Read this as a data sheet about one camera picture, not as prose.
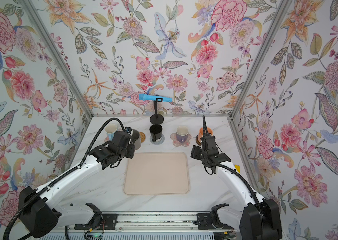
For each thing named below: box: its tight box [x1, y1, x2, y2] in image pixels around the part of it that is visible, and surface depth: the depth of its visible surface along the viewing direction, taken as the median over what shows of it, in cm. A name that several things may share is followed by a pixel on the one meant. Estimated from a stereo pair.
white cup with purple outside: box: [176, 125, 189, 144], surface depth 103 cm
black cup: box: [149, 124, 163, 143], surface depth 102 cm
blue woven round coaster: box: [149, 134, 166, 145], surface depth 108 cm
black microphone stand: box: [149, 98, 164, 125], surface depth 120 cm
